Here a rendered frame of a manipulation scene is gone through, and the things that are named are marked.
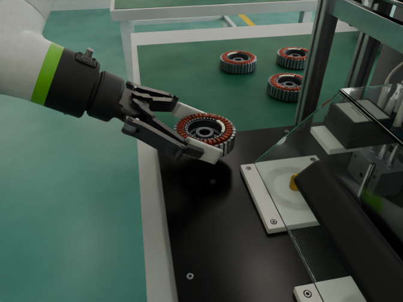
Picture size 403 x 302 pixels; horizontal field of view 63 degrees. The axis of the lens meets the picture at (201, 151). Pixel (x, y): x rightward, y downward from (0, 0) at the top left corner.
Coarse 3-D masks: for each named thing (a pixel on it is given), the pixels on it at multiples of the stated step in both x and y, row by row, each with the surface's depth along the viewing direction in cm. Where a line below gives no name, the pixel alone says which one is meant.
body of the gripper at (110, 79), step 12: (108, 72) 51; (108, 84) 49; (120, 84) 50; (96, 96) 48; (108, 96) 49; (120, 96) 49; (96, 108) 49; (108, 108) 49; (120, 108) 50; (132, 108) 51; (108, 120) 51; (144, 120) 53
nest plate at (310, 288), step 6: (294, 288) 41; (300, 288) 41; (306, 288) 41; (312, 288) 41; (294, 294) 41; (300, 294) 40; (306, 294) 40; (312, 294) 40; (318, 294) 40; (300, 300) 40; (306, 300) 40; (312, 300) 40; (318, 300) 40
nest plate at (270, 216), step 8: (240, 168) 60; (248, 168) 59; (248, 176) 58; (256, 176) 58; (248, 184) 56; (256, 184) 56; (256, 192) 54; (264, 192) 54; (256, 200) 53; (264, 200) 53; (264, 208) 52; (272, 208) 52; (264, 216) 50; (272, 216) 50; (264, 224) 50; (272, 224) 49; (280, 224) 49; (272, 232) 49
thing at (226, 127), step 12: (180, 120) 61; (192, 120) 61; (204, 120) 62; (216, 120) 61; (228, 120) 62; (180, 132) 58; (192, 132) 62; (204, 132) 61; (216, 132) 62; (228, 132) 58; (216, 144) 56; (228, 144) 57
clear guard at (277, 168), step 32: (352, 96) 21; (384, 96) 21; (320, 128) 22; (352, 128) 20; (384, 128) 19; (256, 160) 25; (288, 160) 22; (320, 160) 21; (352, 160) 19; (384, 160) 18; (288, 192) 21; (384, 192) 17; (288, 224) 20; (384, 224) 16; (320, 256) 18; (320, 288) 17; (352, 288) 16
